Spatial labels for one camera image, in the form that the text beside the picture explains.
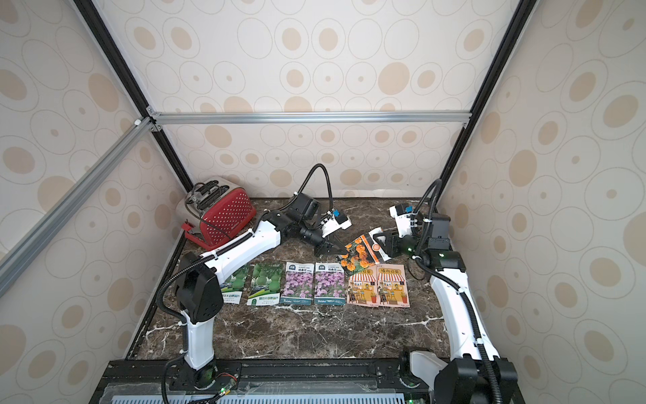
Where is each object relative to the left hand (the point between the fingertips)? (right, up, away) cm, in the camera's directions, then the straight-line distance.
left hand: (350, 250), depth 76 cm
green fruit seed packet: (-30, -15, +16) cm, 37 cm away
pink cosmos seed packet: (-6, -14, +16) cm, 23 cm away
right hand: (+12, +5, +1) cm, 13 cm away
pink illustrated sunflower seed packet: (+6, -16, +16) cm, 23 cm away
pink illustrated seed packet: (+16, -15, +16) cm, 28 cm away
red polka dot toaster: (-49, +13, +16) cm, 53 cm away
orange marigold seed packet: (+3, -1, +2) cm, 4 cm away
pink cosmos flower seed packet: (-18, -14, +16) cm, 28 cm away
